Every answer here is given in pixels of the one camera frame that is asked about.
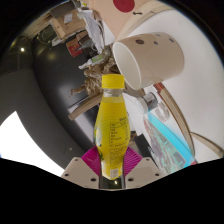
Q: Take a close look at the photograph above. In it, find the red box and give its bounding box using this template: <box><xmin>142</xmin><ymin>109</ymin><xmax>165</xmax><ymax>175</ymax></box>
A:
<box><xmin>65</xmin><ymin>36</ymin><xmax>84</xmax><ymax>58</ymax></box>

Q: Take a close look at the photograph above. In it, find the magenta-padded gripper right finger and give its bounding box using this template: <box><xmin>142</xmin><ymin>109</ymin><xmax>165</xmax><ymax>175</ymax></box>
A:
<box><xmin>123</xmin><ymin>146</ymin><xmax>165</xmax><ymax>190</ymax></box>

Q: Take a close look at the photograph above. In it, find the clear green-labelled plastic bottle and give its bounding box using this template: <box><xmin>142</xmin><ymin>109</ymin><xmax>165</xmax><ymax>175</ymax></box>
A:
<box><xmin>78</xmin><ymin>53</ymin><xmax>106</xmax><ymax>70</ymax></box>

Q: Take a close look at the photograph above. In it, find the flat round red coaster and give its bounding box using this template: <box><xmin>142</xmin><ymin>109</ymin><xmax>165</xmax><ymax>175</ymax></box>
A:
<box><xmin>112</xmin><ymin>0</ymin><xmax>136</xmax><ymax>14</ymax></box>

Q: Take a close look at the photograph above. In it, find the cardboard box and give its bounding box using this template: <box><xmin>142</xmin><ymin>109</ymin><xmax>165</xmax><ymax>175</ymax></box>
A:
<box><xmin>49</xmin><ymin>9</ymin><xmax>88</xmax><ymax>41</ymax></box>

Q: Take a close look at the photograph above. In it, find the thin wooden stick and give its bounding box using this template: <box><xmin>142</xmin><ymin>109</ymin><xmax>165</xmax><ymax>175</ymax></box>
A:
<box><xmin>189</xmin><ymin>131</ymin><xmax>224</xmax><ymax>159</ymax></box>

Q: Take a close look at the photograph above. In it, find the yellow drink bottle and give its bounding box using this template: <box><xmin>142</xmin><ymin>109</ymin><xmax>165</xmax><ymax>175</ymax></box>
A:
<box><xmin>93</xmin><ymin>73</ymin><xmax>131</xmax><ymax>181</ymax></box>

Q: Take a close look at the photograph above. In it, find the purple and teal painted sheet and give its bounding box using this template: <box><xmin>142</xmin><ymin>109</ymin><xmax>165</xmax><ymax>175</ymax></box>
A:
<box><xmin>143</xmin><ymin>111</ymin><xmax>198</xmax><ymax>176</ymax></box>

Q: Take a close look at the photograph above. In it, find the clear tape roll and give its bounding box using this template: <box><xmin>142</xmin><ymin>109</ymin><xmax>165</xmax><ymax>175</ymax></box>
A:
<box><xmin>154</xmin><ymin>101</ymin><xmax>171</xmax><ymax>122</ymax></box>

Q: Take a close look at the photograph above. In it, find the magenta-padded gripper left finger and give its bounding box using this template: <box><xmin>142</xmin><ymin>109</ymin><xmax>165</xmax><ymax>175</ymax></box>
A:
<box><xmin>60</xmin><ymin>146</ymin><xmax>103</xmax><ymax>190</ymax></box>

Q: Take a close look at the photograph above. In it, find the white dotted cup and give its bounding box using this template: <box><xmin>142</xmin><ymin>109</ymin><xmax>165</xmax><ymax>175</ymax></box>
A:
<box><xmin>112</xmin><ymin>31</ymin><xmax>185</xmax><ymax>91</ymax></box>

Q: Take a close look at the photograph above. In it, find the grey newspaper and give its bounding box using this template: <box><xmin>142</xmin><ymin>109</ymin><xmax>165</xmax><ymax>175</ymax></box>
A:
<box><xmin>77</xmin><ymin>8</ymin><xmax>106</xmax><ymax>54</ymax></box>

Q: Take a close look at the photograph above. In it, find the long ceiling light strip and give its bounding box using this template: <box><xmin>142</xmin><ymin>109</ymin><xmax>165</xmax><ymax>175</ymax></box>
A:
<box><xmin>0</xmin><ymin>110</ymin><xmax>66</xmax><ymax>178</ymax></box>

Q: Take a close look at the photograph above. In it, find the small jar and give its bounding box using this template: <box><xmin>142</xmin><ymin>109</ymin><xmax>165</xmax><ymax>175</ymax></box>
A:
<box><xmin>135</xmin><ymin>92</ymin><xmax>158</xmax><ymax>115</ymax></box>

